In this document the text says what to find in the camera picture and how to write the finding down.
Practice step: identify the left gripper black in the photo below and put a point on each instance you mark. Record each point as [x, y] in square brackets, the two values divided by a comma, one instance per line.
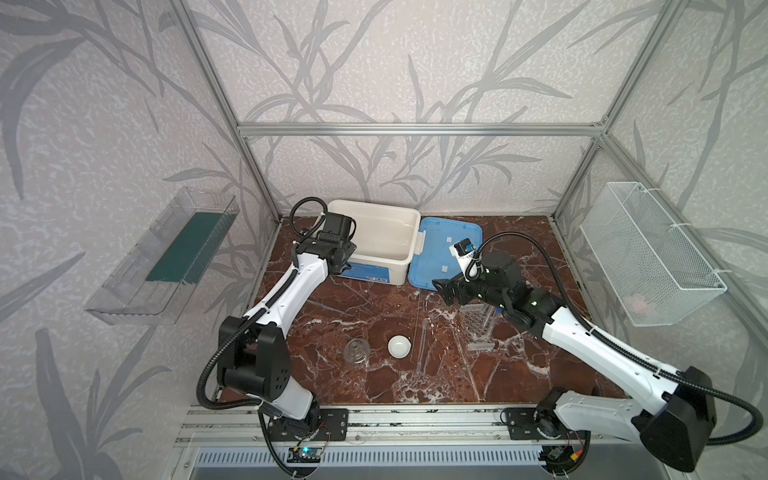
[344, 253]

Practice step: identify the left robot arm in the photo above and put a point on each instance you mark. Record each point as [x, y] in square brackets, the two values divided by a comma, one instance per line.
[252, 364]

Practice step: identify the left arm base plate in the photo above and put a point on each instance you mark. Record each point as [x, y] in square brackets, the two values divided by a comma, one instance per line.
[323, 424]

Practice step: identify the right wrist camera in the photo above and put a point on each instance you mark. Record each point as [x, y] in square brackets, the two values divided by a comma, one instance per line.
[467, 258]

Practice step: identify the glass stirring rod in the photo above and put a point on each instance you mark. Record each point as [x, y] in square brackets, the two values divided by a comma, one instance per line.
[415, 334]

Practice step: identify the clear plastic test tube rack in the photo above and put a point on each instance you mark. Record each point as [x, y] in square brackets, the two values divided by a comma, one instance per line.
[477, 321]

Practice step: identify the blue plastic bin lid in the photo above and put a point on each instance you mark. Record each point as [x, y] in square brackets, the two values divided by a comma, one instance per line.
[432, 258]

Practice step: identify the clear acrylic wall shelf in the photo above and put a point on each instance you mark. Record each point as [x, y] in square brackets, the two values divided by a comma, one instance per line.
[153, 284]

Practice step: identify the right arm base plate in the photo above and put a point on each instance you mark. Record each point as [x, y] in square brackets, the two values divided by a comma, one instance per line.
[528, 423]

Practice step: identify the white plastic storage bin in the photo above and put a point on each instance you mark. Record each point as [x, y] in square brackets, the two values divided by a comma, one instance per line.
[385, 236]

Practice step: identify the pink object in basket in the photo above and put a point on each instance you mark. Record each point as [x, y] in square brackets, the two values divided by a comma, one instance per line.
[638, 305]

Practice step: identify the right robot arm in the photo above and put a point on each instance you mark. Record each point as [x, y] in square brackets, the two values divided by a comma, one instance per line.
[671, 420]

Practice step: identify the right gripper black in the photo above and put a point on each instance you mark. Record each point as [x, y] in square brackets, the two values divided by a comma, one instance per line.
[459, 287]

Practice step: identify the aluminium frame rail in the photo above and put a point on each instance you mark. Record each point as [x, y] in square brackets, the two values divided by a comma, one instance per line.
[252, 130]

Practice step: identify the white ceramic dish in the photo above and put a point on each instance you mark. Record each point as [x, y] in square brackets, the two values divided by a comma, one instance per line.
[399, 346]

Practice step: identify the white wire mesh basket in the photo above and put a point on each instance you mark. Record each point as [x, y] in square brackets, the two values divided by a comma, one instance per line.
[643, 250]

